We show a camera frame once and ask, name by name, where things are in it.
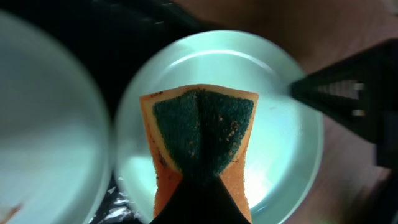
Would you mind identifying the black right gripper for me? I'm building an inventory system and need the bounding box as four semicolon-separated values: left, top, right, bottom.
290;39;397;169

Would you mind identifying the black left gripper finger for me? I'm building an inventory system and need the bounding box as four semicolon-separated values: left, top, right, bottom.
151;175;249;224

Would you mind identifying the orange green sponge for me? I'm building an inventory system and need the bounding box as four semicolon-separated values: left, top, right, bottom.
139;84;259;223

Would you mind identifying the mint green plate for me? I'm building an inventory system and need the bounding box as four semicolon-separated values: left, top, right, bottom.
1;11;111;224
115;30;323;223

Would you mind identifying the round black tray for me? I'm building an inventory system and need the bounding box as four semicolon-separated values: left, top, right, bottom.
1;1;203;223

